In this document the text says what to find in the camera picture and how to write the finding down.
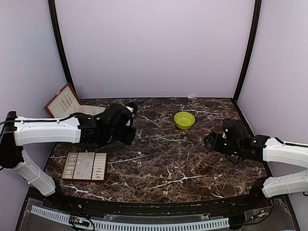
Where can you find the brown wooden jewelry box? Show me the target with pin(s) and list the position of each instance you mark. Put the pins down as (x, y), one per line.
(66, 102)

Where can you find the white slotted cable duct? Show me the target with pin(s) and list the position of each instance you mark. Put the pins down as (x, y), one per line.
(131, 223)

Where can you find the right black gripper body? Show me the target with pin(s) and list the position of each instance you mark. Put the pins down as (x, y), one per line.
(229, 149)

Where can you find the black front rail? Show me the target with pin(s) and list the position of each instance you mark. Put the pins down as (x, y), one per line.
(87, 203)

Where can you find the green plastic bowl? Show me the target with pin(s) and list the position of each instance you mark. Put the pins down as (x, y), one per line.
(184, 120)

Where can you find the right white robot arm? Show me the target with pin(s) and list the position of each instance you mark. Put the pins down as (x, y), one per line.
(279, 151)

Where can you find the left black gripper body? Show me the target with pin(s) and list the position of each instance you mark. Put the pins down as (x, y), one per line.
(116, 136)

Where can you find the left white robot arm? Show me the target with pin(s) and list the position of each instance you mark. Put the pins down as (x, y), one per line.
(18, 132)

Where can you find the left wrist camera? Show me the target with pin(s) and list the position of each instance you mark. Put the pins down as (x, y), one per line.
(132, 107)

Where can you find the beige jewelry tray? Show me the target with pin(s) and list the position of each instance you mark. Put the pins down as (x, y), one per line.
(85, 167)

